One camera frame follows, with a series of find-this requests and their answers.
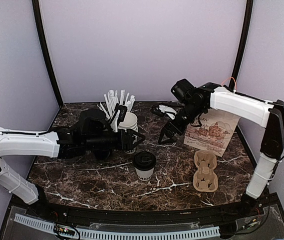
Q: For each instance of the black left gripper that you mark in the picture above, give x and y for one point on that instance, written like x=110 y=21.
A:
x=123 y=145

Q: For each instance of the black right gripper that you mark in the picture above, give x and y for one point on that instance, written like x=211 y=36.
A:
x=171 y=124

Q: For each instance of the single black cup lid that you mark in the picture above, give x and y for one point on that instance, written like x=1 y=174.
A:
x=144 y=161

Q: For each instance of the stack of white paper cups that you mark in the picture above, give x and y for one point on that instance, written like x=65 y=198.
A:
x=130 y=122

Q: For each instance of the printed paper takeout bag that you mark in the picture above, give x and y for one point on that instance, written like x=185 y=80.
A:
x=212 y=131

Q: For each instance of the brown cardboard cup carrier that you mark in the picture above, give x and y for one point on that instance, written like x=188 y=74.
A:
x=205 y=179

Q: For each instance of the single white paper cup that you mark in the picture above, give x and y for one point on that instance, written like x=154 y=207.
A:
x=144 y=175

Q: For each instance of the stack of black cup lids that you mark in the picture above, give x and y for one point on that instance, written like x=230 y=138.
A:
x=102 y=155

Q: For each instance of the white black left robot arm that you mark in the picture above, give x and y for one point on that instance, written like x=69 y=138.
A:
x=61 y=143

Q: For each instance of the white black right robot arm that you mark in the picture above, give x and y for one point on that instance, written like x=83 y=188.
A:
x=266 y=114

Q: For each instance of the bundle of wrapped white straws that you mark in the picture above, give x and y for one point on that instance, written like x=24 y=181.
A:
x=114 y=98

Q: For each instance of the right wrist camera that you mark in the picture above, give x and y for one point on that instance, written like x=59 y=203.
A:
x=180 y=89

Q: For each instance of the grey slotted cable duct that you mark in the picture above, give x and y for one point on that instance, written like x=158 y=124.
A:
x=100 y=231

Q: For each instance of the black front table rail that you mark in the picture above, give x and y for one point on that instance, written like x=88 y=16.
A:
x=216 y=215

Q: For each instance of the black right corner post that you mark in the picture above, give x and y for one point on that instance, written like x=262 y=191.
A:
x=242 y=42

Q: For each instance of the black corner post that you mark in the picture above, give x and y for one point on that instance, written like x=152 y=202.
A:
x=242 y=42
x=45 y=51

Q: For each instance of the black left corner post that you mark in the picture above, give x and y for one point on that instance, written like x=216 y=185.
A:
x=45 y=51

